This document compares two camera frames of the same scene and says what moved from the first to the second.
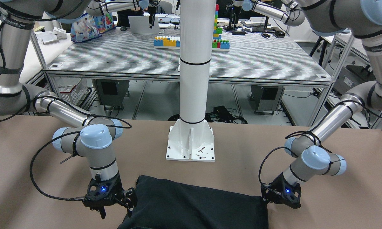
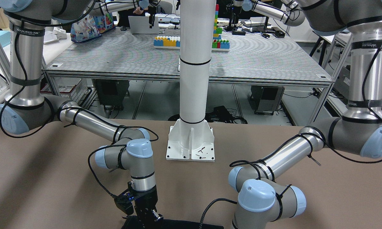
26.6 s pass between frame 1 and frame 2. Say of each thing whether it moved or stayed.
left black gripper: moved
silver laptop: stayed
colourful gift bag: stayed
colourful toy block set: stayed
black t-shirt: moved
